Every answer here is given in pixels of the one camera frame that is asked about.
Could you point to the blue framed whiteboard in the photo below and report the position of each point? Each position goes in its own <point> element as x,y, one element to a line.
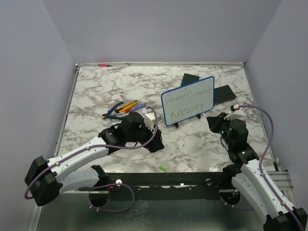
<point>188,101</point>

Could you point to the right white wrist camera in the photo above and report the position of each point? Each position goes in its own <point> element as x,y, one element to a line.
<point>236,112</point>

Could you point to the blue handled pliers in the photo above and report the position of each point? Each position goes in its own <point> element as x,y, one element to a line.
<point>112,113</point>

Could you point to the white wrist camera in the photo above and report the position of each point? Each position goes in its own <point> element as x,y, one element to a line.
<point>236,112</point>
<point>149,120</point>

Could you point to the black flat box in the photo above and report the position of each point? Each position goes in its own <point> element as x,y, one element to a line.
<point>188,78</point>

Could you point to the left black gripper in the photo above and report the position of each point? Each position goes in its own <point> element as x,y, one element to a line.
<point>157,144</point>

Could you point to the blue pen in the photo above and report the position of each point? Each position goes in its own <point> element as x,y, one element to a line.
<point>136,108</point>

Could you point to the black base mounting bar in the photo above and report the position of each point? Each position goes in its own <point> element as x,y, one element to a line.
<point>164,186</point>

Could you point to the red marker on rail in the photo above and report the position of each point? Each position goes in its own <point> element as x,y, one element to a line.
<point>104,65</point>

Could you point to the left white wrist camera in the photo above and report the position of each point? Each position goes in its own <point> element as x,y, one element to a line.
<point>149,120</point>

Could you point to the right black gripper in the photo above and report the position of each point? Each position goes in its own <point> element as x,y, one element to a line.
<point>214,121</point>

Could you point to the green marker cap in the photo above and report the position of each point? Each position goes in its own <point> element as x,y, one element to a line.
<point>163,168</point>

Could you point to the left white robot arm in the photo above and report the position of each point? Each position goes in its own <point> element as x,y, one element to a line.
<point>46,179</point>

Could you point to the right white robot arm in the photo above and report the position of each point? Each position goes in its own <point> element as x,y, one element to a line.
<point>249,177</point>

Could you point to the silver open end wrench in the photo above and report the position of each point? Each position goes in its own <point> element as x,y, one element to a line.
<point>112,123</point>

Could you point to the black network switch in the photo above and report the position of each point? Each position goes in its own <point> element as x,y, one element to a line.
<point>223,94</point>

